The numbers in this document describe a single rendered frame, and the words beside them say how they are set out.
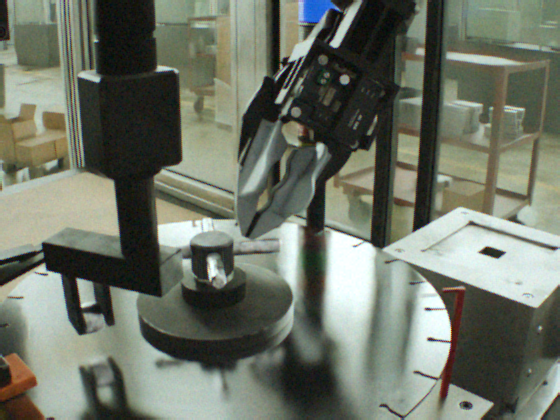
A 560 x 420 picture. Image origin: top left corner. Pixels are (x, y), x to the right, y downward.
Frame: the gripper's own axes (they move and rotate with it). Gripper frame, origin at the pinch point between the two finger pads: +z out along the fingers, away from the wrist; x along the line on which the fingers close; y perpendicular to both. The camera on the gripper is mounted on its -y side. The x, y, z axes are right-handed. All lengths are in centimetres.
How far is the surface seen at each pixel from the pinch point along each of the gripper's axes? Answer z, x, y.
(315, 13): -20.9, -0.8, -14.7
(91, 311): 8.3, -8.9, 10.9
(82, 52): -8, -34, -101
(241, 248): 1.2, -1.4, 7.4
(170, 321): 7.3, -3.9, 9.2
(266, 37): -22, -1, -48
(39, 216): 25, -23, -70
